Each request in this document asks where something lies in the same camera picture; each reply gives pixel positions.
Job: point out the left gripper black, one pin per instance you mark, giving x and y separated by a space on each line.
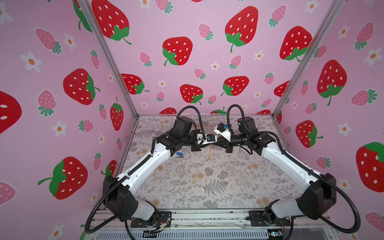
196 148

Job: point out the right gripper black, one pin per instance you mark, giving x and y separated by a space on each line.
224 143

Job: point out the grey keyring loop yellow tag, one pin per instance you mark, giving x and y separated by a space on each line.
210 152

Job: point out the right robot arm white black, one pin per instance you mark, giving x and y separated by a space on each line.
317 198

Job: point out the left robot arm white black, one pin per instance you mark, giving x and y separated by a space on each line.
119 192

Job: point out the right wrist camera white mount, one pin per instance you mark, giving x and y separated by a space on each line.
223 131

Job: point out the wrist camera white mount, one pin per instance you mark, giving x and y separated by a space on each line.
206 139
223 131

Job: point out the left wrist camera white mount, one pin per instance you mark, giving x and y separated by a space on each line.
206 139

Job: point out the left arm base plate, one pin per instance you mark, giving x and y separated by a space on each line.
158 219

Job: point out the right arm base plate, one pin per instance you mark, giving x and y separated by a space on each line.
262 218

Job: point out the aluminium frame rail front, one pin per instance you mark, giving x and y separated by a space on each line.
217 224

